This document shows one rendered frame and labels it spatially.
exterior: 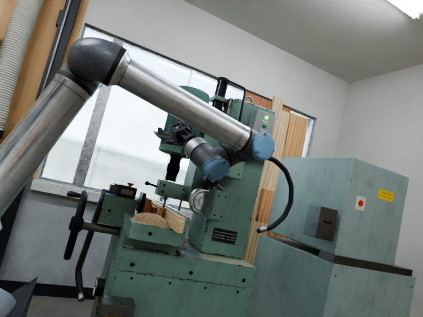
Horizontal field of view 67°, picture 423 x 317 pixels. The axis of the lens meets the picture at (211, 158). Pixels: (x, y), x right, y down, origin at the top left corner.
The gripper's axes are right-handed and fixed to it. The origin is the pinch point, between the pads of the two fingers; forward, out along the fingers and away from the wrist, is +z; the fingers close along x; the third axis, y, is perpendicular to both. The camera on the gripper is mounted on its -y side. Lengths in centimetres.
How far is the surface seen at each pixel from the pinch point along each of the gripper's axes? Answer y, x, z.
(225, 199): -24.1, -4.2, -30.8
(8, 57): -9, 47, 150
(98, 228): -26, 45, -8
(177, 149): -10.9, 0.8, -4.4
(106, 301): -23, 53, -40
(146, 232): -13.8, 30.3, -31.1
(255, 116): -8.0, -36.3, -12.6
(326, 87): -136, -226, 94
